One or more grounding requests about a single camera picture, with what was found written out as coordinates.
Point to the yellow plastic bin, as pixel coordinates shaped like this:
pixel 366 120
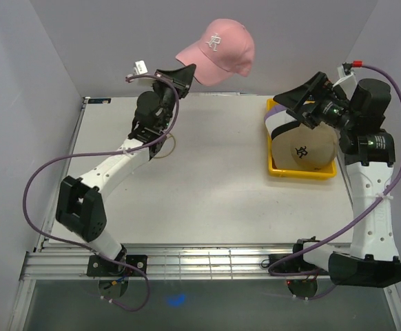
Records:
pixel 322 174

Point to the pink baseball cap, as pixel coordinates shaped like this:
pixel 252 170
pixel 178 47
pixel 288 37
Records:
pixel 226 48

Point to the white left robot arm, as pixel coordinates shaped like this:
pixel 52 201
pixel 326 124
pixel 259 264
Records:
pixel 80 207

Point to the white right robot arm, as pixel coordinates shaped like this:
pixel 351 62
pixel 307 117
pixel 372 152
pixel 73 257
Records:
pixel 364 252

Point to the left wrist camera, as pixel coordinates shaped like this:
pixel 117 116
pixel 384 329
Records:
pixel 139 68

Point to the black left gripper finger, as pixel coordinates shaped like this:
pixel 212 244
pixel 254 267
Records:
pixel 171 75
pixel 189 71

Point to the white baseball cap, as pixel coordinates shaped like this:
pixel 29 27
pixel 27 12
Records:
pixel 274 120

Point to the black baseball cap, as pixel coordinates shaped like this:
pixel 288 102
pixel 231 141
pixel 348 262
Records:
pixel 284 128

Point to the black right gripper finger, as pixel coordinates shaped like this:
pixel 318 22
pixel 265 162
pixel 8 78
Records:
pixel 303 114
pixel 313 89

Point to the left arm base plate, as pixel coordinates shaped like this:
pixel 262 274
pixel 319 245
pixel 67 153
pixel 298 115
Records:
pixel 135 263

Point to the lavender baseball cap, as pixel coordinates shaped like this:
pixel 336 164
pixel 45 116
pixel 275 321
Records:
pixel 275 109

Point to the aluminium frame rail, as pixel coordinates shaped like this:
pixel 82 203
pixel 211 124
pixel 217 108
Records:
pixel 161 263

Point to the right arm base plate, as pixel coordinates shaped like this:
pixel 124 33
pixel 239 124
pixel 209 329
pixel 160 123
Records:
pixel 293 267

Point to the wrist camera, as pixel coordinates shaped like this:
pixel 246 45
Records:
pixel 346 77
pixel 139 68

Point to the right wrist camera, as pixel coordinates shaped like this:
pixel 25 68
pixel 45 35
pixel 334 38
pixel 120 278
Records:
pixel 346 77

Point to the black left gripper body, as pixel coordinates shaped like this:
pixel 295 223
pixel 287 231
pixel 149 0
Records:
pixel 166 92

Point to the gold wire hat stand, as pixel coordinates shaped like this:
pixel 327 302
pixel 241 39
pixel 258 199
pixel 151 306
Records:
pixel 168 147

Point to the beige baseball cap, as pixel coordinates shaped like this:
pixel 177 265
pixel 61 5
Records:
pixel 305 149

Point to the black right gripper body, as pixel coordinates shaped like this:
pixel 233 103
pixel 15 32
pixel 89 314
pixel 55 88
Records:
pixel 330 110

